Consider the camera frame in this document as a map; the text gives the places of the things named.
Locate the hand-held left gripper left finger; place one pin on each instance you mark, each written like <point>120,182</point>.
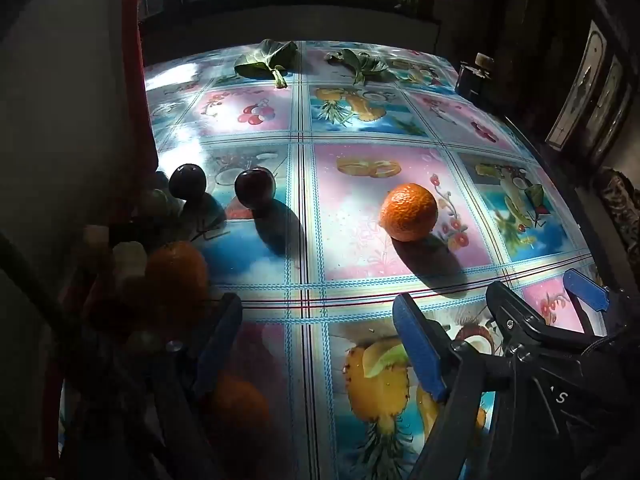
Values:
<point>220,345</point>

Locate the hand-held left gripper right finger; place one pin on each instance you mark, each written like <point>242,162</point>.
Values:
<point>417,345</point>

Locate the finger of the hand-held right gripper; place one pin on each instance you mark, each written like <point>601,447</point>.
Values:
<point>515,315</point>
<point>585,290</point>

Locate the orange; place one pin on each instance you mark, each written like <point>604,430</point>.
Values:
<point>235,405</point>
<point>409,211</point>
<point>175,272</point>

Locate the dark red plum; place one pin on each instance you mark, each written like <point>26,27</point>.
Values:
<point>186,180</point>
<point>255,187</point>

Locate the red-rimmed white tray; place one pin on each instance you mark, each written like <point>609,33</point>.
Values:
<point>75,110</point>

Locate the patterned sofa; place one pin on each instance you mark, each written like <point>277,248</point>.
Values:
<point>620,210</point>

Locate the fruit print tablecloth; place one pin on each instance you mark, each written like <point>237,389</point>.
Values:
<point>350,270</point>

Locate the stained glass doors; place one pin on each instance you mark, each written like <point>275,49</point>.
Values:
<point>585,85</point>

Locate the dark bottle with cork stopper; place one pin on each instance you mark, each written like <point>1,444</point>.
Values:
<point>472,82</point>

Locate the bunch of green leaves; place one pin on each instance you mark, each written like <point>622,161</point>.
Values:
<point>365,65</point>

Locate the large green leaf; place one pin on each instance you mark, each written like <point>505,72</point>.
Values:
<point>265,57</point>

